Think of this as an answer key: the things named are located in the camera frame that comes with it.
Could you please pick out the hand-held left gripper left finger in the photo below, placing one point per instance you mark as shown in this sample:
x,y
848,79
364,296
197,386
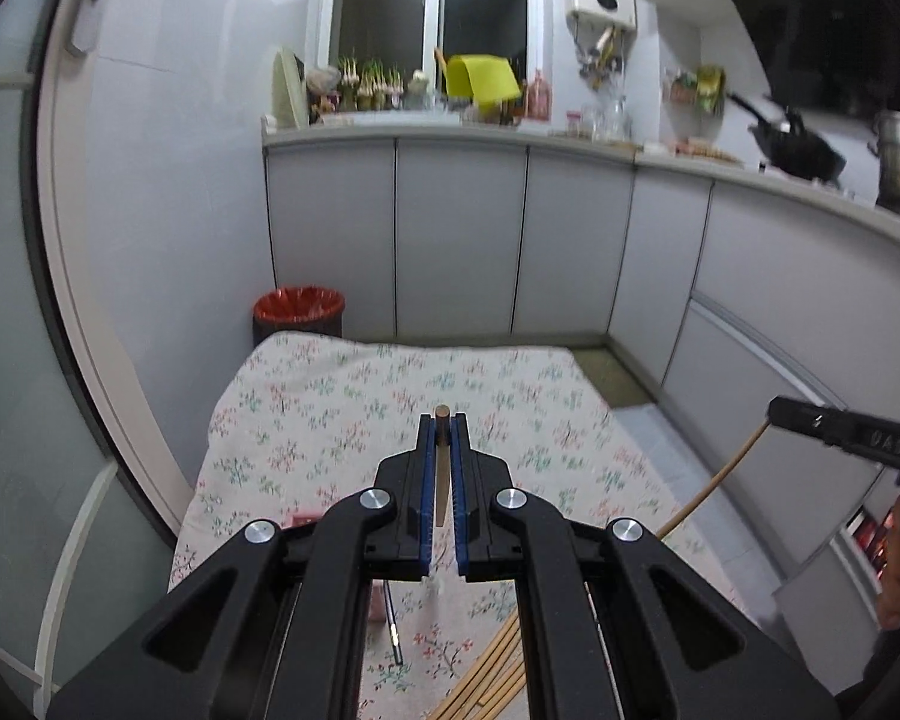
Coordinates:
x,y
426,495

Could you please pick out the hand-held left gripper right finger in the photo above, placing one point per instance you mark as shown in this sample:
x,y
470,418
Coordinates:
x,y
459,495

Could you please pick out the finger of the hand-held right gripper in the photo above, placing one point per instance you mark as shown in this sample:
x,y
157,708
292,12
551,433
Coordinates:
x,y
847,431

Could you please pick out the brown wooden chopstick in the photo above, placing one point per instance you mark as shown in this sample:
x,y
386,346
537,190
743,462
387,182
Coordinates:
x,y
442,465

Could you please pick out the light bamboo chopstick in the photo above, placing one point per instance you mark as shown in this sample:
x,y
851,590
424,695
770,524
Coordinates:
x,y
712,481

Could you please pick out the bundle of wooden chopsticks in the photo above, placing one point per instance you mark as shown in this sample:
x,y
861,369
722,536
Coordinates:
x,y
487,660

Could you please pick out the floral tablecloth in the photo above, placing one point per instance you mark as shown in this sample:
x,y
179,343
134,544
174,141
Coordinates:
x,y
345,420

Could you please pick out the black chopstick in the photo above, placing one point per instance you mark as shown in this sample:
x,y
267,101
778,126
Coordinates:
x,y
392,626

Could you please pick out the green floor mat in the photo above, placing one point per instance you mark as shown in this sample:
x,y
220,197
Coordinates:
x,y
615,379

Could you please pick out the red trash bin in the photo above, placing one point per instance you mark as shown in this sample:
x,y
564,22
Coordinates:
x,y
300,307

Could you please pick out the grey kitchen cabinet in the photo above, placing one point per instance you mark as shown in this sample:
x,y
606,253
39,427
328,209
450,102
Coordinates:
x,y
457,240

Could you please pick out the black wok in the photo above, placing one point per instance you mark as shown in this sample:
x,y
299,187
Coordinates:
x,y
802,150

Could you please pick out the green packet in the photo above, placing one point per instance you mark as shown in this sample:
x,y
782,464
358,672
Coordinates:
x,y
710,90

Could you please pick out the glass jars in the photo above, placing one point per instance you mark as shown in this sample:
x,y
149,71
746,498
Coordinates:
x,y
604,120

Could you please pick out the black range hood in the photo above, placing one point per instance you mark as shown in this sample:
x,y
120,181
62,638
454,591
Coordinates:
x,y
817,22

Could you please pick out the sprouting garlic plants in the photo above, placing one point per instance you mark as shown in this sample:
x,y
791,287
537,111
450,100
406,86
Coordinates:
x,y
371,82

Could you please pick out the frosted glass door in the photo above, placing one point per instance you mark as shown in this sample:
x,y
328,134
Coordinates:
x,y
15,390

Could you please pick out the white cutting board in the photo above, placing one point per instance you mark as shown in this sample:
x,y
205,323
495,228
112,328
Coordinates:
x,y
289,90

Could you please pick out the window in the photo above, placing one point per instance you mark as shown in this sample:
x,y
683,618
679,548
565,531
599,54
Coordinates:
x,y
390,0

